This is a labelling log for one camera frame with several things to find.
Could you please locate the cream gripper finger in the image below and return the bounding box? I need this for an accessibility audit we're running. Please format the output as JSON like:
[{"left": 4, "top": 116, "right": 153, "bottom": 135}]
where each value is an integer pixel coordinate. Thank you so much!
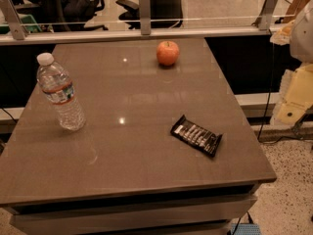
[{"left": 271, "top": 64, "right": 313, "bottom": 126}]

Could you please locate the clear plastic water bottle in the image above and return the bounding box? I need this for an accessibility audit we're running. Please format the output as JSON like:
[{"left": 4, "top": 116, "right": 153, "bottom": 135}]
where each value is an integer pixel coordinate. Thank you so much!
[{"left": 36, "top": 53, "right": 85, "bottom": 131}]

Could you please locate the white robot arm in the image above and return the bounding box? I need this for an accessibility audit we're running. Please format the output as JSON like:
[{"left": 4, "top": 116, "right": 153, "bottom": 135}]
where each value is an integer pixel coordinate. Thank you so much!
[{"left": 270, "top": 0, "right": 313, "bottom": 126}]

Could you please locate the red apple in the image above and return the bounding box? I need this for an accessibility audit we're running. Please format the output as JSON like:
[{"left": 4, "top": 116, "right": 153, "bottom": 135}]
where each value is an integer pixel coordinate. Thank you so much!
[{"left": 156, "top": 41, "right": 180, "bottom": 66}]

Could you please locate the black snack bar wrapper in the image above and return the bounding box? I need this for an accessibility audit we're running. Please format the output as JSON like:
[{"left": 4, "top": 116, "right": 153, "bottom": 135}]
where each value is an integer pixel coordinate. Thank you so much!
[{"left": 170, "top": 116, "right": 222, "bottom": 158}]

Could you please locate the blue object under table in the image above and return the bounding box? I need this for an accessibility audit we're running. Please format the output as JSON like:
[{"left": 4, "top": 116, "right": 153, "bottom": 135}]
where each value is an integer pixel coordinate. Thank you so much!
[{"left": 231, "top": 223, "right": 262, "bottom": 235}]

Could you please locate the grey table drawer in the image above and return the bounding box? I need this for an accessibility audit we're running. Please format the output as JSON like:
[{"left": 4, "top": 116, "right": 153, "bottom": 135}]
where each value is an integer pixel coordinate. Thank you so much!
[{"left": 10, "top": 194, "right": 257, "bottom": 235}]

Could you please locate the black office chair centre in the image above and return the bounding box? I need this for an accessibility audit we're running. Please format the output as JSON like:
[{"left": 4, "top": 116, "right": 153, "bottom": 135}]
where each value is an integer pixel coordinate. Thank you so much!
[{"left": 116, "top": 0, "right": 183, "bottom": 29}]

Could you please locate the black office chair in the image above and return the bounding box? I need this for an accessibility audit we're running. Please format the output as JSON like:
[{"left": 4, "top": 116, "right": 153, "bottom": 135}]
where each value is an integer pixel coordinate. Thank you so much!
[
  {"left": 116, "top": 0, "right": 183, "bottom": 29},
  {"left": 39, "top": 0, "right": 108, "bottom": 32}
]

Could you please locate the black office chair left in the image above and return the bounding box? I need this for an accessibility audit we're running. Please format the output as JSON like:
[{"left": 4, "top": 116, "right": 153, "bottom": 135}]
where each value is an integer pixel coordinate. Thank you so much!
[{"left": 39, "top": 0, "right": 108, "bottom": 32}]

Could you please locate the green bin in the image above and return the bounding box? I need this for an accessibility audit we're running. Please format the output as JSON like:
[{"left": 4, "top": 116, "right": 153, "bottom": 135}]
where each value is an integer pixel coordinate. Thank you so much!
[{"left": 0, "top": 15, "right": 42, "bottom": 34}]

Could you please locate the glass partition panel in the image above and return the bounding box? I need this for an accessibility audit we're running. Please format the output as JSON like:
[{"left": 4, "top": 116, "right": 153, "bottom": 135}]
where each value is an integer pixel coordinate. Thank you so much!
[{"left": 12, "top": 0, "right": 291, "bottom": 32}]

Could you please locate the black cable right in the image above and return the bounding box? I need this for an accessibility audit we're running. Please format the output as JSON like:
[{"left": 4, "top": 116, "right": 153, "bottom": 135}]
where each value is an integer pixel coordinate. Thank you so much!
[{"left": 256, "top": 29, "right": 313, "bottom": 145}]

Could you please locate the metal bracket right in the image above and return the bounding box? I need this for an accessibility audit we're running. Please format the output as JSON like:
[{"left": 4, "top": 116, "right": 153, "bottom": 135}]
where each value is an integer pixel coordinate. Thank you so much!
[{"left": 254, "top": 0, "right": 278, "bottom": 30}]

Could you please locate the metal bracket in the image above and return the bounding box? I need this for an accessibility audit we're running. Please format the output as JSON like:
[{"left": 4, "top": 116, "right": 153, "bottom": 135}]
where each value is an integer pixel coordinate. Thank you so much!
[
  {"left": 254, "top": 0, "right": 278, "bottom": 30},
  {"left": 139, "top": 0, "right": 151, "bottom": 35},
  {"left": 0, "top": 0, "right": 27, "bottom": 40}
]

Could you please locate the metal bracket centre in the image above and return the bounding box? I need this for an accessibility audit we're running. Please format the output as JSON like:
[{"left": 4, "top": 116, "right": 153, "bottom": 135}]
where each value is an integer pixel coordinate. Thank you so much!
[{"left": 139, "top": 0, "right": 151, "bottom": 35}]

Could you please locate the metal bracket left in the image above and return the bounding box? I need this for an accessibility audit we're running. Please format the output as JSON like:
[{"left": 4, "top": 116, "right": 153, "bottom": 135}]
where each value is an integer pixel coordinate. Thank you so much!
[{"left": 0, "top": 0, "right": 27, "bottom": 40}]

